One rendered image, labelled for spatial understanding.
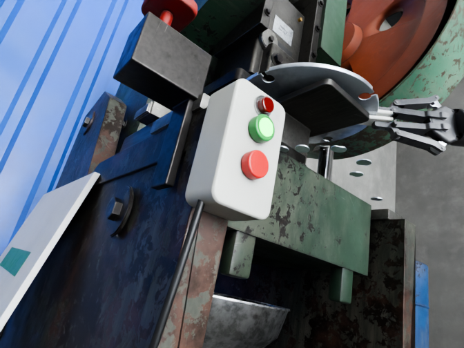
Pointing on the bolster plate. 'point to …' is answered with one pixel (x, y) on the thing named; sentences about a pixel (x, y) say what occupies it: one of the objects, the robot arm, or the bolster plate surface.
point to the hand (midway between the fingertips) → (372, 117)
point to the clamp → (150, 112)
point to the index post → (325, 163)
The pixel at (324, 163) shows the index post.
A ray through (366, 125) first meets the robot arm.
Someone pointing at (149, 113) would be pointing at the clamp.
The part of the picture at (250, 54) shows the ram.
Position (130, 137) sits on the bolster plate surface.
